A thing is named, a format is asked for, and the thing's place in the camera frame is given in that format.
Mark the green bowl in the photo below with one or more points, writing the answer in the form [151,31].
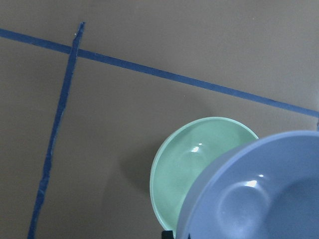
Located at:
[184,155]

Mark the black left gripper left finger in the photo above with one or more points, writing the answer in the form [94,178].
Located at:
[167,235]

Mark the blue bowl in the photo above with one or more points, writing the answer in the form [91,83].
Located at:
[268,189]

